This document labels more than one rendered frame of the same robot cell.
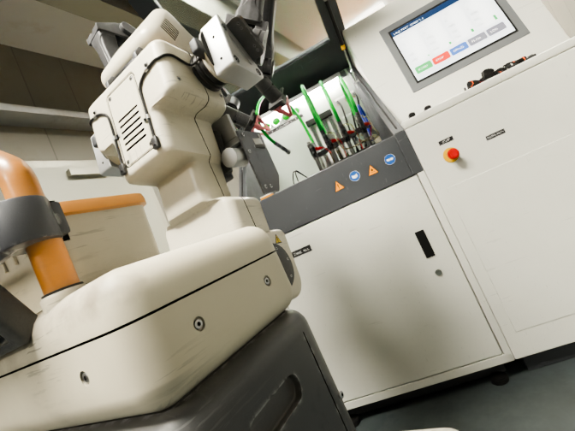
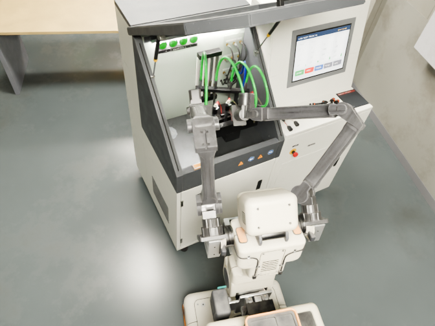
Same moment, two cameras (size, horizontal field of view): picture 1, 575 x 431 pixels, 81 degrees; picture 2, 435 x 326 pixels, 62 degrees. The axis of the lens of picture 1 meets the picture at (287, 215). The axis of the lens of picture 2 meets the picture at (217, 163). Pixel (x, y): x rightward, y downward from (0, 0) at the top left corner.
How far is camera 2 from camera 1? 1.97 m
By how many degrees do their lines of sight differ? 67
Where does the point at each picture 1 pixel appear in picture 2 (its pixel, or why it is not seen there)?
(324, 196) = (231, 167)
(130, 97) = (277, 256)
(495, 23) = (338, 59)
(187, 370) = not seen: outside the picture
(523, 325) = not seen: hidden behind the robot
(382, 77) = (278, 70)
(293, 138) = (181, 61)
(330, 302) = not seen: hidden behind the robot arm
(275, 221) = (197, 180)
